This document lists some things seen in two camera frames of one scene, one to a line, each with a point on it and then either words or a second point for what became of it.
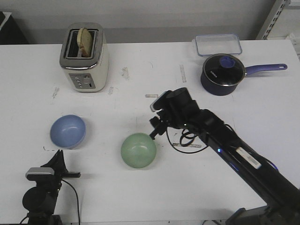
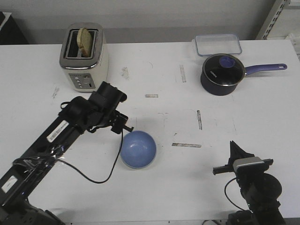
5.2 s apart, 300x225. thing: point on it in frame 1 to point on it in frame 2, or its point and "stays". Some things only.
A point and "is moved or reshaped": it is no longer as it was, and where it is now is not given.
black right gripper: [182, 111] to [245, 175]
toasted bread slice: [84, 40] stays
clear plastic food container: [209, 44] stays
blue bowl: [68, 131] is moved or reshaped
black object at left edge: [11, 33] stays
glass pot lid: [224, 70] stays
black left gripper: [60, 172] to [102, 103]
